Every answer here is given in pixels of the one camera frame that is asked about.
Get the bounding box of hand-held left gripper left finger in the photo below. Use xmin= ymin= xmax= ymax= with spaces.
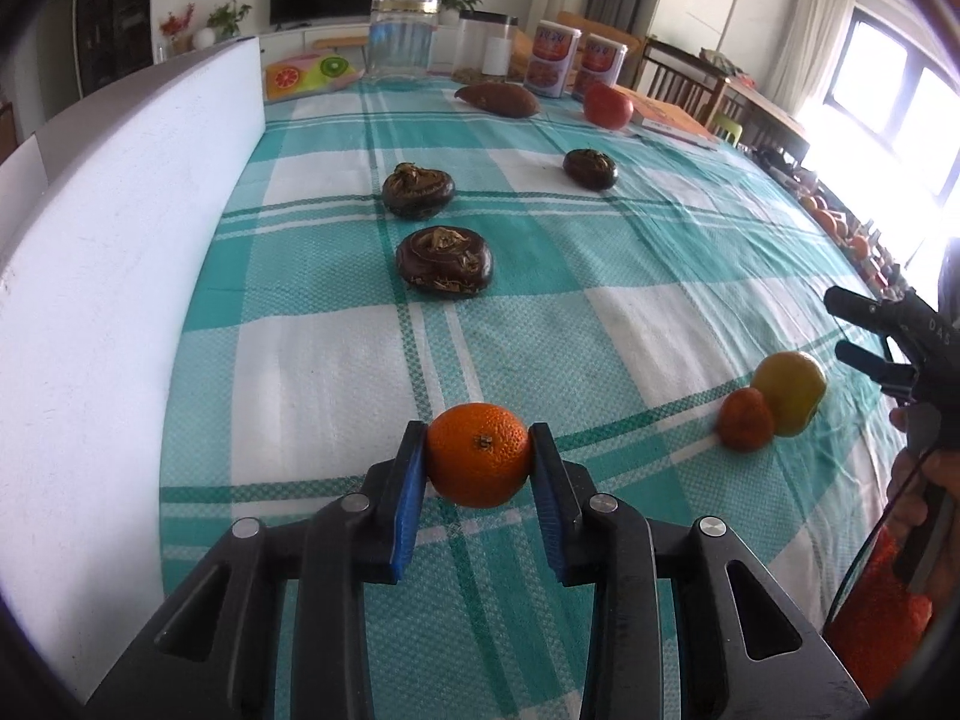
xmin=86 ymin=420 xmax=432 ymax=720

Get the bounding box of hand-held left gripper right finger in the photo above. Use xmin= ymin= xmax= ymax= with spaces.
xmin=529 ymin=424 xmax=871 ymax=720

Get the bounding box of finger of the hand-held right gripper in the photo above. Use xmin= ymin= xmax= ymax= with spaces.
xmin=823 ymin=286 xmax=912 ymax=332
xmin=835 ymin=340 xmax=917 ymax=392

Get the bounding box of orange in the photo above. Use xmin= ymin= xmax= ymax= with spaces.
xmin=425 ymin=403 xmax=533 ymax=509

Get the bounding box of large dark brown mangosteen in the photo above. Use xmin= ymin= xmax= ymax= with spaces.
xmin=395 ymin=225 xmax=494 ymax=293

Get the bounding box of red tomato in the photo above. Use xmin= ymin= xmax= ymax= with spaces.
xmin=583 ymin=82 xmax=635 ymax=129

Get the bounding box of person's right hand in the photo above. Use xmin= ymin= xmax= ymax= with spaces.
xmin=886 ymin=405 xmax=960 ymax=548

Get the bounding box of pile of oranges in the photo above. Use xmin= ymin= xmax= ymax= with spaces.
xmin=796 ymin=187 xmax=880 ymax=265

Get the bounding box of yellow-green citrus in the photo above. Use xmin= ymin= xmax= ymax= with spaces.
xmin=751 ymin=351 xmax=828 ymax=438

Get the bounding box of small tangerine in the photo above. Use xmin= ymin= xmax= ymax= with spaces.
xmin=716 ymin=387 xmax=776 ymax=453

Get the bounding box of orange mesh bag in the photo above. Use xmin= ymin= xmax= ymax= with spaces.
xmin=825 ymin=525 xmax=938 ymax=700

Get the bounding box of orange flat box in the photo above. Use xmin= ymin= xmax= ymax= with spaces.
xmin=628 ymin=94 xmax=722 ymax=149

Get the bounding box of white sheer curtain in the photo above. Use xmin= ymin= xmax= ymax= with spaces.
xmin=769 ymin=0 xmax=857 ymax=117

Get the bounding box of wooden chair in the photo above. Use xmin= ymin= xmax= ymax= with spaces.
xmin=636 ymin=36 xmax=732 ymax=125

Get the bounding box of small dark brown mangosteen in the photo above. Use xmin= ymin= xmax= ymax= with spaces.
xmin=562 ymin=148 xmax=619 ymax=189

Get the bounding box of red label food tin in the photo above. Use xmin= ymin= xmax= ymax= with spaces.
xmin=574 ymin=34 xmax=629 ymax=102
xmin=526 ymin=20 xmax=582 ymax=99

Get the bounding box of white foam board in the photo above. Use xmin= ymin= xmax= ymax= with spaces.
xmin=0 ymin=36 xmax=265 ymax=695

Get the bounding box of brown sweet potato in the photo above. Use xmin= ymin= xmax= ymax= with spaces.
xmin=454 ymin=82 xmax=542 ymax=119

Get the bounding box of fruit print cushion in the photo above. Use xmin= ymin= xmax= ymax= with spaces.
xmin=264 ymin=52 xmax=366 ymax=103

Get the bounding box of plastic jar with black lid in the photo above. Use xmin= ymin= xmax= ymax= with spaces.
xmin=452 ymin=10 xmax=519 ymax=85

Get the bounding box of glass jar with gold lid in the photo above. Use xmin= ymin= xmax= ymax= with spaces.
xmin=365 ymin=0 xmax=440 ymax=85

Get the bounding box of white television cabinet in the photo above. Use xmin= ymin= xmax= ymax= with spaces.
xmin=259 ymin=15 xmax=376 ymax=61

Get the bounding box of red flower bouquet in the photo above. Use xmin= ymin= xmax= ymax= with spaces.
xmin=159 ymin=3 xmax=197 ymax=42

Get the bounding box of dark display cabinet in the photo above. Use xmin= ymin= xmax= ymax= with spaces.
xmin=73 ymin=0 xmax=157 ymax=98

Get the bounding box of black cable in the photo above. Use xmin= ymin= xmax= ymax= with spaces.
xmin=821 ymin=450 xmax=929 ymax=638

